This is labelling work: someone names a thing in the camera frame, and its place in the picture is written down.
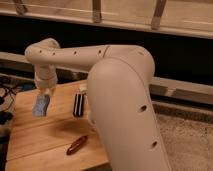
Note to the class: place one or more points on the brown wooden oblong object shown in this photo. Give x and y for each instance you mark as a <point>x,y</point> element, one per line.
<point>77,145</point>

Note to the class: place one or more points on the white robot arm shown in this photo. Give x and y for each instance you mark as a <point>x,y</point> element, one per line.
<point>118,94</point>

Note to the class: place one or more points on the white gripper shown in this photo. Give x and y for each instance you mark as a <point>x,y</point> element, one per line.
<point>46,86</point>

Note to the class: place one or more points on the black striped rectangular block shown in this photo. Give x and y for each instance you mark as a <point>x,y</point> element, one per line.
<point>78,108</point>

